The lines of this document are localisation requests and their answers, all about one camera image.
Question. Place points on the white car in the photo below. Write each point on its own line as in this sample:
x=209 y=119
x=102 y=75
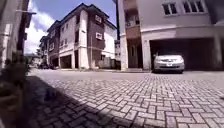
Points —
x=168 y=62

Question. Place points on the beige building with dark eaves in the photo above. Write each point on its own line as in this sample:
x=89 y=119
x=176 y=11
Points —
x=10 y=26

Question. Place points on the brown and white building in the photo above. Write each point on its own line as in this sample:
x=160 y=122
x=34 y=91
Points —
x=83 y=36

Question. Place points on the pale pink building with garage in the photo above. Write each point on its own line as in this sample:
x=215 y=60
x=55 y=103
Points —
x=153 y=23

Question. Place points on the grey brick paved road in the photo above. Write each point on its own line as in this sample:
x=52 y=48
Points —
x=140 y=100

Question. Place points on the potted plant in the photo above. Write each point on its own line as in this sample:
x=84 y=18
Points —
x=11 y=86

